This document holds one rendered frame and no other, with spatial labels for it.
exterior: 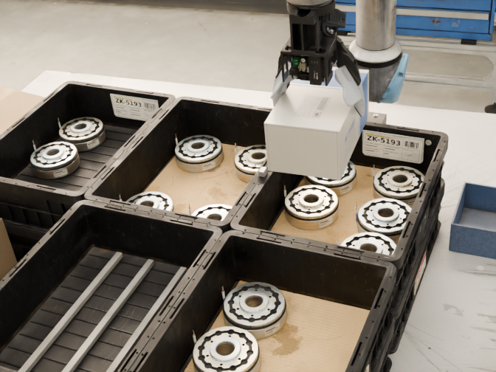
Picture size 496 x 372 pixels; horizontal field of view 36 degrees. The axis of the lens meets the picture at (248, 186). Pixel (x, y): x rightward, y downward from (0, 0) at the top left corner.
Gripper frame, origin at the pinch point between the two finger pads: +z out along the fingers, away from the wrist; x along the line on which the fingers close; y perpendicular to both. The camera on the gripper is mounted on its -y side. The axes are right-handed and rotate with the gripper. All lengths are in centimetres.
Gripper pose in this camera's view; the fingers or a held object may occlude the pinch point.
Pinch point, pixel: (319, 109)
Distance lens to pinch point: 127.7
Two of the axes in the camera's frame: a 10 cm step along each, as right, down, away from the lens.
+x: 9.4, 1.3, -3.2
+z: 0.9, 8.1, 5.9
